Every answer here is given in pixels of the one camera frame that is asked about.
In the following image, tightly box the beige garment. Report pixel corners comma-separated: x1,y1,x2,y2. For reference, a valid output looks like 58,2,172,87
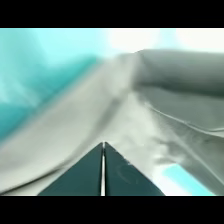
0,49,224,197

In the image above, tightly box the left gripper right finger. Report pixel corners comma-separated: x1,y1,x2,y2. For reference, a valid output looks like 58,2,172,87
103,142,166,197

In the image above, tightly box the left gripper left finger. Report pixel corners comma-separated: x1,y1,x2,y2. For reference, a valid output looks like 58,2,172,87
38,142,104,197

